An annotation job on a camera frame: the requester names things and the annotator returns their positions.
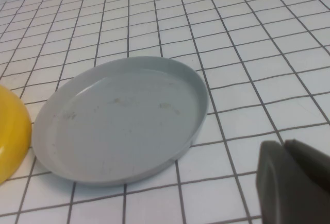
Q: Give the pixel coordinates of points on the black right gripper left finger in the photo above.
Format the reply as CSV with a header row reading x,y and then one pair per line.
x,y
283,188

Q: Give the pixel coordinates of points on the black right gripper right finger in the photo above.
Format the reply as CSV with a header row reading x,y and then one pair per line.
x,y
309,159

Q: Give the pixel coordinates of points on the yellow banana with green tip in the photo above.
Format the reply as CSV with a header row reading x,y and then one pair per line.
x,y
13,131

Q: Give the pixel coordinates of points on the grey round plate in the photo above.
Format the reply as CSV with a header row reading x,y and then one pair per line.
x,y
123,126

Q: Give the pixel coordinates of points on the white grid tablecloth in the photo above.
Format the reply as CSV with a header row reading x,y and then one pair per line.
x,y
232,54

